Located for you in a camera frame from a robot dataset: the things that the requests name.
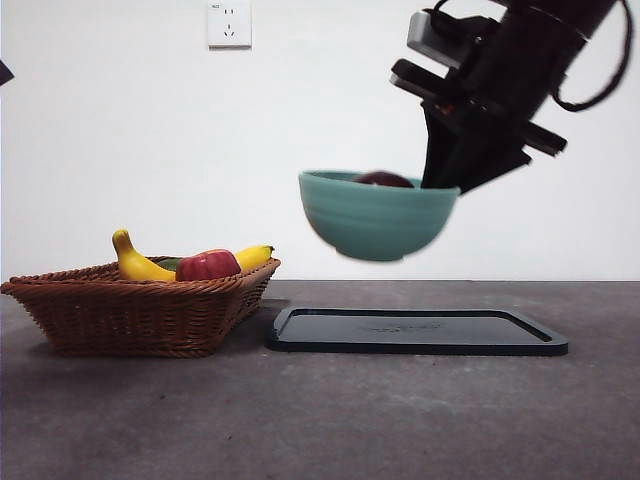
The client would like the dark purple plum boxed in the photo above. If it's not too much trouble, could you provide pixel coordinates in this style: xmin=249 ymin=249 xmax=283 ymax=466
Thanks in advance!
xmin=352 ymin=170 xmax=417 ymax=190

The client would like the teal bowl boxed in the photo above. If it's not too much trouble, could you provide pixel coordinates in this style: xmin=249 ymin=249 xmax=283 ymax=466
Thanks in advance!
xmin=298 ymin=169 xmax=462 ymax=263

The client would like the black rectangular tray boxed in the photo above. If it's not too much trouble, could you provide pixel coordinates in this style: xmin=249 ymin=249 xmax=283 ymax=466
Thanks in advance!
xmin=264 ymin=306 xmax=570 ymax=357

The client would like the yellow banana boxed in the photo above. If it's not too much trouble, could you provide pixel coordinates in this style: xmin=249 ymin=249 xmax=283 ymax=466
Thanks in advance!
xmin=110 ymin=229 xmax=278 ymax=283

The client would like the red apple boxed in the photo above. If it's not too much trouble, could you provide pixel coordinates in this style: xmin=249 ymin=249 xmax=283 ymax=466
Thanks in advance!
xmin=174 ymin=249 xmax=243 ymax=282

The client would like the brown wicker basket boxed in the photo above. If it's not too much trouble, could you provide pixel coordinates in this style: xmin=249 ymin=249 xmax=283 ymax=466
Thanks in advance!
xmin=0 ymin=256 xmax=282 ymax=359

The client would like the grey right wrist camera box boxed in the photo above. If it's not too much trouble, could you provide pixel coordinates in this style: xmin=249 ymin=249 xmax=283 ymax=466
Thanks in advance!
xmin=406 ymin=9 xmax=454 ymax=69

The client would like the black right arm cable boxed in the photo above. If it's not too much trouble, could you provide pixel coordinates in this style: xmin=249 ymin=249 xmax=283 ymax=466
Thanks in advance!
xmin=552 ymin=0 xmax=635 ymax=112

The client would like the white wall socket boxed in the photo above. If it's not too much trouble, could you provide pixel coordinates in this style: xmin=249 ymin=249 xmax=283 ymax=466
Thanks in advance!
xmin=207 ymin=1 xmax=253 ymax=50

